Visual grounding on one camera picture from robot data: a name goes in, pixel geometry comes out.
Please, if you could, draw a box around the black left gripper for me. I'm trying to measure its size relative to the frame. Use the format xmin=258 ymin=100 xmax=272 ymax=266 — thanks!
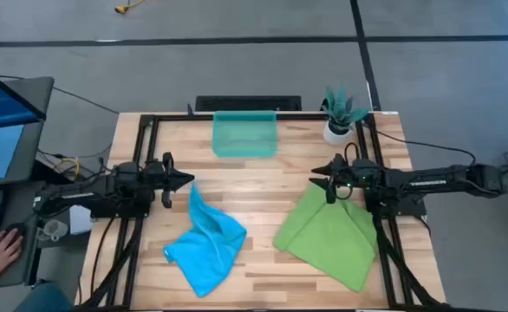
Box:
xmin=143 ymin=152 xmax=195 ymax=209

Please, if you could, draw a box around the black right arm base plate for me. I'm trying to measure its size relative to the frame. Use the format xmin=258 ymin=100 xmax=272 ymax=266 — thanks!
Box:
xmin=363 ymin=181 xmax=427 ymax=218

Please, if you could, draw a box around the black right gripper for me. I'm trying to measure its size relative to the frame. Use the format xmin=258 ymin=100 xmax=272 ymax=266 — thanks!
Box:
xmin=309 ymin=154 xmax=374 ymax=205

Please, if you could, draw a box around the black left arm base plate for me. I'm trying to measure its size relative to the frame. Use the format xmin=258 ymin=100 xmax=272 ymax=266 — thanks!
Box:
xmin=89 ymin=184 xmax=153 ymax=219

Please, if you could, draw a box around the artificial plant in white pot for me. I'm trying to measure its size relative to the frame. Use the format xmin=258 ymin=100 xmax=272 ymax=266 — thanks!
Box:
xmin=321 ymin=85 xmax=370 ymax=146

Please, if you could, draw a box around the white mug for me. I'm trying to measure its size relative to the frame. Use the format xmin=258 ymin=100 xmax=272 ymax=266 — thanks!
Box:
xmin=36 ymin=218 xmax=69 ymax=243

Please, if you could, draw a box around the person's hand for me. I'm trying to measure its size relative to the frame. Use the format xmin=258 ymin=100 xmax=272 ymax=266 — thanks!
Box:
xmin=0 ymin=229 xmax=24 ymax=281

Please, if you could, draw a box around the yellow cable bundle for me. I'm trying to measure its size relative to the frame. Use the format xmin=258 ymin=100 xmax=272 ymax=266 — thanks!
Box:
xmin=52 ymin=157 xmax=82 ymax=181

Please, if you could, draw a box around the yellow floor cable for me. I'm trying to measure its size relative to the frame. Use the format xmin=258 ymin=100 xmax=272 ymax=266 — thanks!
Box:
xmin=114 ymin=0 xmax=145 ymax=15

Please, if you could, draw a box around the blue microfiber towel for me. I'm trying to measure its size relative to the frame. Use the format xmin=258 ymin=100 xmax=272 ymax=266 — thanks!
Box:
xmin=163 ymin=181 xmax=248 ymax=299

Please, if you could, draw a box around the grey computer desk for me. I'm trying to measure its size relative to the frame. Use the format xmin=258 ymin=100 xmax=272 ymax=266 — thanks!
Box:
xmin=0 ymin=76 xmax=55 ymax=290

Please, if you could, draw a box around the green microfiber towel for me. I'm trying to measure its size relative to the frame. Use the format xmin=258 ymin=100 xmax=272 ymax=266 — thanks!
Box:
xmin=273 ymin=184 xmax=379 ymax=294

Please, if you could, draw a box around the white box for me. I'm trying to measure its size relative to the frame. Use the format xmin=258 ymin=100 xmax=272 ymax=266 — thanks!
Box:
xmin=68 ymin=205 xmax=94 ymax=236

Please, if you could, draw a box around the black aluminium table frame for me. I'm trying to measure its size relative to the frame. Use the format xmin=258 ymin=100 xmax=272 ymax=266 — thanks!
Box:
xmin=79 ymin=112 xmax=451 ymax=311

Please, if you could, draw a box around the black computer mouse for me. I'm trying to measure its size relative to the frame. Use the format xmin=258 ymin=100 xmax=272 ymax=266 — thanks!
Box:
xmin=4 ymin=222 xmax=27 ymax=237

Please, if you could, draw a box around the black floor cable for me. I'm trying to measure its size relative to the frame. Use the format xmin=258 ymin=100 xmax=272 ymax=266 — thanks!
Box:
xmin=374 ymin=128 xmax=478 ymax=167

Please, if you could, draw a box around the person's leg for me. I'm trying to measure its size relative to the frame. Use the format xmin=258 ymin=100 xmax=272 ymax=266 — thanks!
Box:
xmin=13 ymin=282 xmax=74 ymax=312

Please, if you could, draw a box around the computer monitor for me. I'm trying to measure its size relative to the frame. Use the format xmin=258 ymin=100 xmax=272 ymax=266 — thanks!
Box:
xmin=0 ymin=63 xmax=55 ymax=188

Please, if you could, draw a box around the teal translucent plastic basket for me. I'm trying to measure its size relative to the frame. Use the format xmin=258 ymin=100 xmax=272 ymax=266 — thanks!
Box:
xmin=212 ymin=109 xmax=279 ymax=159

